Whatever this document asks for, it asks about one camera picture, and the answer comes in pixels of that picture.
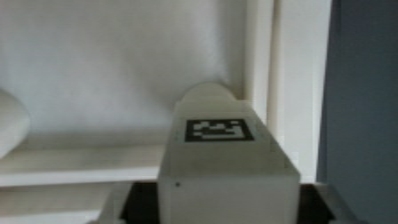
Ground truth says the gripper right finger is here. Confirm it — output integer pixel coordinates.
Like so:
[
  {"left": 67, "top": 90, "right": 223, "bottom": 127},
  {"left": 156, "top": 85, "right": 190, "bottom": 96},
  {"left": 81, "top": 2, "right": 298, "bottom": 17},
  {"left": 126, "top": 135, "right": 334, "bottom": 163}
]
[{"left": 295, "top": 182, "right": 362, "bottom": 224}]

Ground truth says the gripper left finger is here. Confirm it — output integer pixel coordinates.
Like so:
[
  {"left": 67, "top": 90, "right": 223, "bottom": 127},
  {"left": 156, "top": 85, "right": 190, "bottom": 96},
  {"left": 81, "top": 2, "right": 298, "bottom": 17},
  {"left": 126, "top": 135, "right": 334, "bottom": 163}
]
[{"left": 119, "top": 182, "right": 160, "bottom": 224}]

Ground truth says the white square tabletop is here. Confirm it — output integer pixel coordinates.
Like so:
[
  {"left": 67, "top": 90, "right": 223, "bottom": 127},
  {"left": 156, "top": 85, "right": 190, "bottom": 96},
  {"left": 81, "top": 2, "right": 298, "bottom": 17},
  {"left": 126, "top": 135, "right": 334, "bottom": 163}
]
[{"left": 0, "top": 0, "right": 332, "bottom": 224}]

